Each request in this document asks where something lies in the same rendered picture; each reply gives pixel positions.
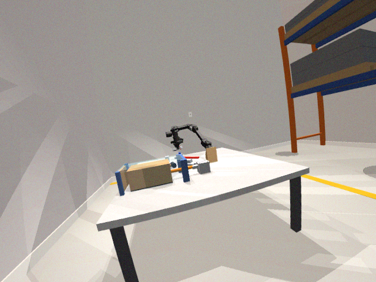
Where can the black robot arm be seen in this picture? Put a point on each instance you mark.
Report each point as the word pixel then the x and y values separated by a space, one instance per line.
pixel 174 129

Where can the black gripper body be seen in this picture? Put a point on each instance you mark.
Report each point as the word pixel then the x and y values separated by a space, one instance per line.
pixel 176 140

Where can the clear-panelled rack with blue corner posts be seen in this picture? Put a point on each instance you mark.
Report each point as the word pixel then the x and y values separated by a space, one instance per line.
pixel 137 176

